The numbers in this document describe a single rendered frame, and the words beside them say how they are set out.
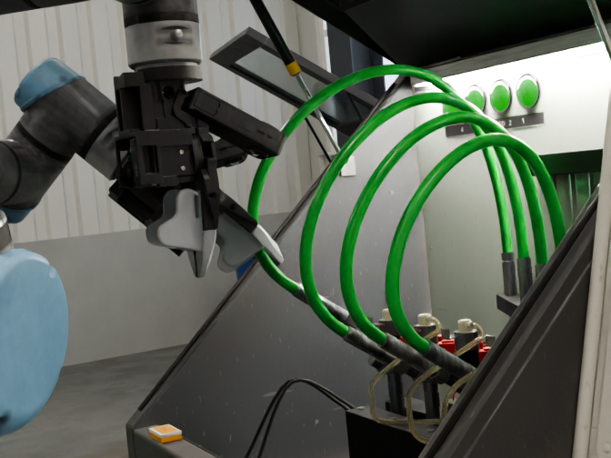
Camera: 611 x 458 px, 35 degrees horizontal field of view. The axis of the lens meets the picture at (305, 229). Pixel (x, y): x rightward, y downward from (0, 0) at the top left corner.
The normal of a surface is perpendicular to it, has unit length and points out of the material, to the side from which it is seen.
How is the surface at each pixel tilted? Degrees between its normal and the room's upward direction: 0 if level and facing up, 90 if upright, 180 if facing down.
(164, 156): 90
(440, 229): 90
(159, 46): 90
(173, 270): 90
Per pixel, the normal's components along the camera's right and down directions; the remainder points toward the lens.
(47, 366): 0.96, 0.05
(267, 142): 0.49, -0.04
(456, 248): -0.88, 0.11
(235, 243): 0.18, -0.22
